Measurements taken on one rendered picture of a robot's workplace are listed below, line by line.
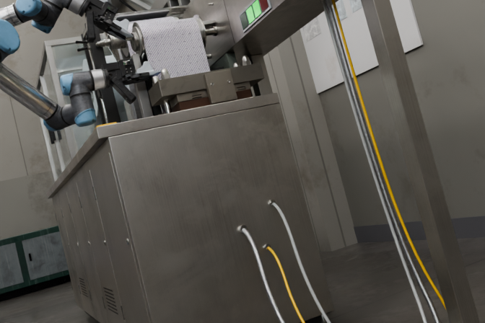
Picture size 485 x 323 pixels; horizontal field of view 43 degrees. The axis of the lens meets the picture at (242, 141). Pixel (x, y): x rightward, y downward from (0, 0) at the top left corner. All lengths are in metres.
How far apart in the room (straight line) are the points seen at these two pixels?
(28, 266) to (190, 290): 6.01
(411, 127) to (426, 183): 0.17
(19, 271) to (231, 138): 6.05
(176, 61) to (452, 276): 1.26
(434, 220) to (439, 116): 1.90
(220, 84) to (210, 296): 0.73
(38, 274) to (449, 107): 5.69
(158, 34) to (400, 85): 1.00
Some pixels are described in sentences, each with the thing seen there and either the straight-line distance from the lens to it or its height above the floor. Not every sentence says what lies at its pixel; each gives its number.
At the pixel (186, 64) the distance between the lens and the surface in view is 2.39.
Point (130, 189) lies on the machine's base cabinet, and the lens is 1.99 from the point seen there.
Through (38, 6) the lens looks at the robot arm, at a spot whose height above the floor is 1.38.
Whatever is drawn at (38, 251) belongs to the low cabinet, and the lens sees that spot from 7.97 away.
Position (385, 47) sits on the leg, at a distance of 1.85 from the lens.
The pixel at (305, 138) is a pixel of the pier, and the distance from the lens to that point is 4.46.
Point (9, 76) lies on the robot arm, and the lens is 2.23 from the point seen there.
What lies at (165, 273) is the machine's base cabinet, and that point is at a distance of 2.01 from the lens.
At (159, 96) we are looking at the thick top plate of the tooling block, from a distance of 2.15.
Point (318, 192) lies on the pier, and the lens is 4.45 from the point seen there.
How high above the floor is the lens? 0.60
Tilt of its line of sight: 4 degrees up
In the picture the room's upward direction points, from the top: 14 degrees counter-clockwise
